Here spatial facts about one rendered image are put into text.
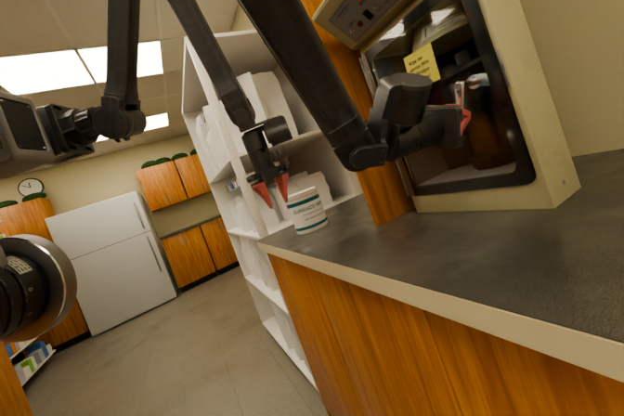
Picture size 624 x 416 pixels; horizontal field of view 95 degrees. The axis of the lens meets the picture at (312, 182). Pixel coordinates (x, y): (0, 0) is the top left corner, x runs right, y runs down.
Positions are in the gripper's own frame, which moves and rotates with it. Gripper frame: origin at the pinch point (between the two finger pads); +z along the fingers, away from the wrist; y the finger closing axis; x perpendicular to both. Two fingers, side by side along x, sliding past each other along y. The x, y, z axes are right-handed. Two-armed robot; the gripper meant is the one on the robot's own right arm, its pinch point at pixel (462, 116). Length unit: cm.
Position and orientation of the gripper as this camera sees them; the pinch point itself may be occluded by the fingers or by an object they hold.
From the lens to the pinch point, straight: 61.4
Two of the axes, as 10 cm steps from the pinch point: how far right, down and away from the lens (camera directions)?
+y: -5.1, -1.8, 8.4
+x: 2.0, 9.3, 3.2
